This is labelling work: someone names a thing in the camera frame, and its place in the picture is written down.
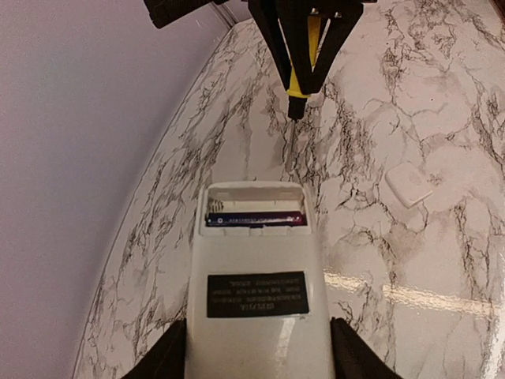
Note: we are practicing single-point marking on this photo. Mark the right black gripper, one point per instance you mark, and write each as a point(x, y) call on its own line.
point(275, 20)

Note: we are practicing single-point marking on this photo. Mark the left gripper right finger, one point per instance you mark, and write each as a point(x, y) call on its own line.
point(353, 358)

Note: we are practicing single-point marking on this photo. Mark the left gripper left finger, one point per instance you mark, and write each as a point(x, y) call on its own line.
point(166, 359)

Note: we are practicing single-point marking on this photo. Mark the yellow handled screwdriver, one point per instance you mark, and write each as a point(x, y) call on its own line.
point(303, 52)

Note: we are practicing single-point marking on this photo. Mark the white red remote control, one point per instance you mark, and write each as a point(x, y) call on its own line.
point(257, 303)

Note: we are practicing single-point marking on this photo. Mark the purple AAA battery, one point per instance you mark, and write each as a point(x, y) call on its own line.
point(256, 219)

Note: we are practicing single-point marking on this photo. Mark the white battery cover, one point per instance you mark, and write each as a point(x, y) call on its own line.
point(408, 184)

